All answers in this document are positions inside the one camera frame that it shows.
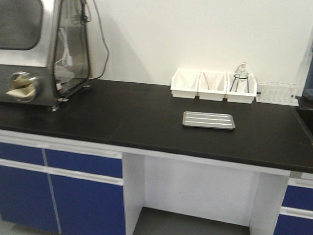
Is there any white plastic bin middle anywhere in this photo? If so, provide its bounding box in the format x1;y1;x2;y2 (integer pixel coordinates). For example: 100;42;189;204
198;71;227;101

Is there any stainless steel glove box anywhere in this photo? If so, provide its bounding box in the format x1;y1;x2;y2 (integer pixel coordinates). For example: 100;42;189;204
0;0;90;109

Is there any silver metal tray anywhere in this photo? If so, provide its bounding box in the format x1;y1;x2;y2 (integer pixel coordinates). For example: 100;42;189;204
182;111;236;130

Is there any clear test tube rack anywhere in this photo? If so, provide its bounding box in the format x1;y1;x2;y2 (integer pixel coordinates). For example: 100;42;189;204
256;81;299;106

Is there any blue and white bench cabinet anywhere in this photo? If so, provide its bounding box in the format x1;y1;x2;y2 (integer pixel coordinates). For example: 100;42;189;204
0;131;313;235

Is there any white plastic bin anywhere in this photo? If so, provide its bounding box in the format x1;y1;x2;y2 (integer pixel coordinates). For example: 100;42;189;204
170;69;200;99
198;71;227;101
225;73;257;104

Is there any black sink basin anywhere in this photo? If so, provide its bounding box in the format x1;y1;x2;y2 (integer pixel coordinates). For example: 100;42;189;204
296;96;313;140

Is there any white plastic bin left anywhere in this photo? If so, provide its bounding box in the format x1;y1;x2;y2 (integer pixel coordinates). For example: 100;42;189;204
170;69;200;99

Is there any black metal tripod stand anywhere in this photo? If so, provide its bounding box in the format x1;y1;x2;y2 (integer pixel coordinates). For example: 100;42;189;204
229;74;249;93

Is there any glass flask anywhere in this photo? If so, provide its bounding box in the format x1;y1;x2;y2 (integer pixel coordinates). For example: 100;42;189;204
233;62;249;80

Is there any white plastic bin right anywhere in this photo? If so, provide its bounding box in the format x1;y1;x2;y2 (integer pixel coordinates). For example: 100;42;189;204
225;73;257;104

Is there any grey cable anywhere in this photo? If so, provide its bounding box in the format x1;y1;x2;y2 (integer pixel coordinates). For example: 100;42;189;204
91;0;110;80

